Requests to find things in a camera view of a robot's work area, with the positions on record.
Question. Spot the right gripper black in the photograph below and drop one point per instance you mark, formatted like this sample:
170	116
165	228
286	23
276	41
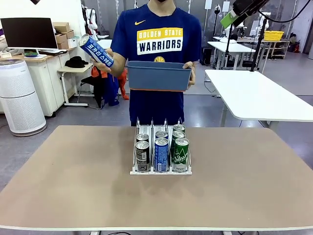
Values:
249	6

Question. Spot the blue Pocari Sweat can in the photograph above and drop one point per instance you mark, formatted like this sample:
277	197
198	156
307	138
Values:
96	51
161	156
162	134

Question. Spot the blue plastic bin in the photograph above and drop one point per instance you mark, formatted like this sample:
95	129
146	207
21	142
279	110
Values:
159	77

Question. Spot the green Chilsung cider can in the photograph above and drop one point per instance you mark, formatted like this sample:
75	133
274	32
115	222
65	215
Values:
181	156
178	134
178	127

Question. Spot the black Pepsi can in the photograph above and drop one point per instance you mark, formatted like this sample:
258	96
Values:
142	137
142	156

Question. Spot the person's right forearm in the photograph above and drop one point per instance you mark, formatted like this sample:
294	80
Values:
118	64

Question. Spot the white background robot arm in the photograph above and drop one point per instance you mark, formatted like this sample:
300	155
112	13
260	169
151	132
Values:
257	29
92	19

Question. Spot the white can dispenser rack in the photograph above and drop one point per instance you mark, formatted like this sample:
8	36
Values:
161	172

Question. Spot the person's left hand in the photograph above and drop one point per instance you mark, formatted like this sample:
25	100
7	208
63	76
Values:
193	73

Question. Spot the person's right hand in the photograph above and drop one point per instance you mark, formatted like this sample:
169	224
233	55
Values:
111	69

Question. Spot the white paper sheet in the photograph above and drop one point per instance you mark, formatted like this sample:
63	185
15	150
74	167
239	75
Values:
226	6
208	4

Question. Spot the thin black stand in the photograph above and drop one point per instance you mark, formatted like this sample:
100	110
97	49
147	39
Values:
228	44

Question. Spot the white background table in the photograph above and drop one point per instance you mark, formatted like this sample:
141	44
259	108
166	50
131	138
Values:
234	47
106	44

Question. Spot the black computer monitor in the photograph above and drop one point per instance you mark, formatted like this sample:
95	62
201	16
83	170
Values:
29	33

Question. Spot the cardboard box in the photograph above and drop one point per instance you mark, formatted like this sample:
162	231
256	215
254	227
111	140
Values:
61	26
69	34
63	45
60	38

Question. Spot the yellow plastic basket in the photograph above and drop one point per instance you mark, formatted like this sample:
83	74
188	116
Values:
274	35

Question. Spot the green bowl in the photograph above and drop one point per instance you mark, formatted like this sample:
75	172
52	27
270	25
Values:
31	53

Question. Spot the wooden shelf rack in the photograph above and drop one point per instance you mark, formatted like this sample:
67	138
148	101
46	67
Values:
278	49

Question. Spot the black keyboard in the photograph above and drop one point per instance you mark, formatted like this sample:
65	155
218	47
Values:
52	52

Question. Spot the small white box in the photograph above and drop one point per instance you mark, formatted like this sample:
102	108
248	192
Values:
73	42

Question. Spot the red fire extinguisher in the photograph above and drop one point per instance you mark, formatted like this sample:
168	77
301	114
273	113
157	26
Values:
296	47

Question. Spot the black hat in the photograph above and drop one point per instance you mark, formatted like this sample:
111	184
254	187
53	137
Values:
76	62

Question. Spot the small white side table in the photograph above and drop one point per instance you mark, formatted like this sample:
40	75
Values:
73	69

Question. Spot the large white table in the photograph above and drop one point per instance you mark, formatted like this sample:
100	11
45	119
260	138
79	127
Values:
256	98

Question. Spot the white cabinet with wood top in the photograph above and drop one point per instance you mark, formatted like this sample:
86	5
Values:
52	80

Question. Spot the black chair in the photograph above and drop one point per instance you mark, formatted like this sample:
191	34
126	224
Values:
96	85

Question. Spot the white air purifier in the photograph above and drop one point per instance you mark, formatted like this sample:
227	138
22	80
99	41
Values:
19	110

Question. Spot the person in blue Warriors shirt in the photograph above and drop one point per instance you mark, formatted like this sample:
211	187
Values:
159	110

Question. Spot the orange and blue jacket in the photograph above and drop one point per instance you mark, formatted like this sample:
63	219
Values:
112	90

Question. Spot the black camera stand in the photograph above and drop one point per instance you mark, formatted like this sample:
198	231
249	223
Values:
259	44

